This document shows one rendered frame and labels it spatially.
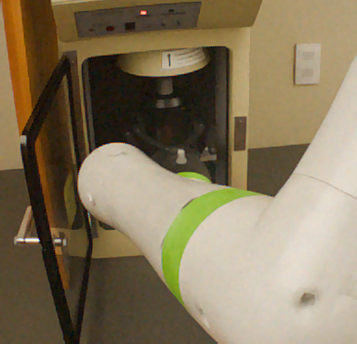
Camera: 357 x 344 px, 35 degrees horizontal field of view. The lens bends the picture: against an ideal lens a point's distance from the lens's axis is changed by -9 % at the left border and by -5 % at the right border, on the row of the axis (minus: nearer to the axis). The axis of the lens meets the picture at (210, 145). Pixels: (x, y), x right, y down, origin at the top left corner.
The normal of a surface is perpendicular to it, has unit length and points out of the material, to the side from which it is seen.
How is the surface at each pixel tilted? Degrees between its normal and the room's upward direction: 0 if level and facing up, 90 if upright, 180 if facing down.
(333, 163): 42
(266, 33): 90
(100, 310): 0
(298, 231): 36
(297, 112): 90
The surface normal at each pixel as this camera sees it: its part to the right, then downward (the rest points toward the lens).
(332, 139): -0.70, -0.52
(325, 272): -0.07, -0.32
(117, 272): 0.00, -0.88
